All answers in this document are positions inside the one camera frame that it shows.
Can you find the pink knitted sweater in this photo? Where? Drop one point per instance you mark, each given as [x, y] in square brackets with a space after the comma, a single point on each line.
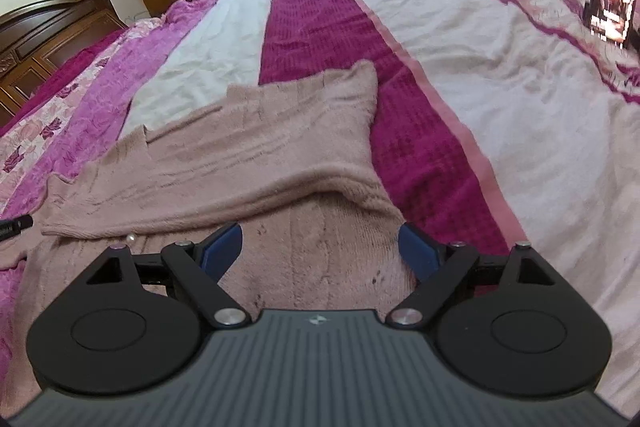
[289, 161]

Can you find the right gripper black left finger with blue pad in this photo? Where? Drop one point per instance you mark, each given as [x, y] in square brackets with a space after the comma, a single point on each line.
[130, 322]

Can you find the dark wooden headboard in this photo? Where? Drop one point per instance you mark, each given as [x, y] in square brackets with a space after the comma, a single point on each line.
[38, 38]

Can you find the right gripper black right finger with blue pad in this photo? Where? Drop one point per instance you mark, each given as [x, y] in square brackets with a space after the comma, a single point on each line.
[508, 324]

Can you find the purple pink white bedspread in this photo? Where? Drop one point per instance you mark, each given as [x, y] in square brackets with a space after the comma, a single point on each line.
[497, 120]

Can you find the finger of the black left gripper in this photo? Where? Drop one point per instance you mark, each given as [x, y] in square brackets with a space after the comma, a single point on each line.
[12, 227]

